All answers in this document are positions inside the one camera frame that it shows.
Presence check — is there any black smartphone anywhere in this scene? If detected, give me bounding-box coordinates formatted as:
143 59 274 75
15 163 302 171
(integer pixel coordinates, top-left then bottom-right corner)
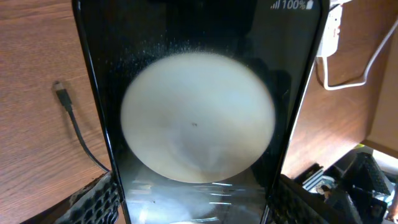
72 0 330 223

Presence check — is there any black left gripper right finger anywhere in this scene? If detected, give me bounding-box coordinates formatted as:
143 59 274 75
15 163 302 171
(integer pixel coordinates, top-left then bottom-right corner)
269 175 348 223

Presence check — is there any white power strip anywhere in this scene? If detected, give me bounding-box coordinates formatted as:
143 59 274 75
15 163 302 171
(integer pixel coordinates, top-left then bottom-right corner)
317 0 351 57

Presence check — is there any black usb charging cable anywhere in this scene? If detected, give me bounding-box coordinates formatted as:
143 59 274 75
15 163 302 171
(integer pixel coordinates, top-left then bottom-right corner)
52 81 111 173

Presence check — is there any white power strip cord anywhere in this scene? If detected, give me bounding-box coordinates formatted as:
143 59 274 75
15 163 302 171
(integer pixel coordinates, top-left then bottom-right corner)
320 19 398 91

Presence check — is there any black equipment under table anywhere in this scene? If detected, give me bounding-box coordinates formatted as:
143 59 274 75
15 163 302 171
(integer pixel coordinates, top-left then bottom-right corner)
294 145 397 223

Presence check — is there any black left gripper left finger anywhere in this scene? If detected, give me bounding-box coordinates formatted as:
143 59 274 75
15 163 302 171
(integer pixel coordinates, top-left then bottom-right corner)
25 172 121 224

